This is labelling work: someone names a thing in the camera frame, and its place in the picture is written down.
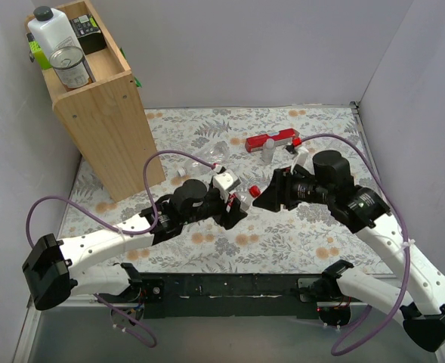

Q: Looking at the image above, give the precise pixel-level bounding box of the red rectangular box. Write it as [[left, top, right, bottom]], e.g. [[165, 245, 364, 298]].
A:
[[245, 129, 299, 153]]

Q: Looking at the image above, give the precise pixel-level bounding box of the clear bottle with red cap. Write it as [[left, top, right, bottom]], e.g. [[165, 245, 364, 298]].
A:
[[234, 185, 261, 212]]

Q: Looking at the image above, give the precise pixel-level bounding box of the green object behind shelf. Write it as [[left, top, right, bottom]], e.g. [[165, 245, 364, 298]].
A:
[[26, 33, 51, 70]]

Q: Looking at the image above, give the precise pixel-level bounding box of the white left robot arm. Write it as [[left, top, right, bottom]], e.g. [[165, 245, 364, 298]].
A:
[[22, 179, 250, 311]]

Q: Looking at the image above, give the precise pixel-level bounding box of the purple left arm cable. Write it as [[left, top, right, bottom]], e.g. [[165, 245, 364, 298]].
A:
[[25, 150, 223, 348]]

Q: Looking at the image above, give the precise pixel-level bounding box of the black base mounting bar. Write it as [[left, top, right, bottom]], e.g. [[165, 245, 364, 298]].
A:
[[102, 273, 351, 325]]

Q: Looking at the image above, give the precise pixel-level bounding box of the white jug with grey cap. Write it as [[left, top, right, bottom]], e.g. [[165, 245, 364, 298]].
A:
[[27, 6, 82, 59]]

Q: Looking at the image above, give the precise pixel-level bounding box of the wooden shelf box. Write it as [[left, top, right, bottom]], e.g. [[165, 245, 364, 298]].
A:
[[42, 1, 165, 202]]

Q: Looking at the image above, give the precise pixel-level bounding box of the clear bottle with white cap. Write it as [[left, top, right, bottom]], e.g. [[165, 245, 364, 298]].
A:
[[178, 141, 230, 177]]

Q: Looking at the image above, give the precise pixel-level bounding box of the floral patterned table mat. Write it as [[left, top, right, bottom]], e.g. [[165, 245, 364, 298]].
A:
[[58, 107, 387, 274]]

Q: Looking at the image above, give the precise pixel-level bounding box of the black electronic device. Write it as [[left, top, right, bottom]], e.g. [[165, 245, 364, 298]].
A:
[[70, 14, 107, 55]]

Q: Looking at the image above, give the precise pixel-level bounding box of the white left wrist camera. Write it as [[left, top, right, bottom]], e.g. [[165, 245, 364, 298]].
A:
[[212, 169, 240, 202]]

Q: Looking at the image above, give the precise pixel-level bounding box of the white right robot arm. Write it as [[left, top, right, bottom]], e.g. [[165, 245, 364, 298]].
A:
[[252, 150, 445, 352]]

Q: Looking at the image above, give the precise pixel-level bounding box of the small white bottle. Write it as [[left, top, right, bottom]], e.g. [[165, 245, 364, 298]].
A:
[[261, 138, 275, 165]]

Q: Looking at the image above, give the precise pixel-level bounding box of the metal tin can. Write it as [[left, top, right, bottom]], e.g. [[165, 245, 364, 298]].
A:
[[49, 45, 92, 91]]

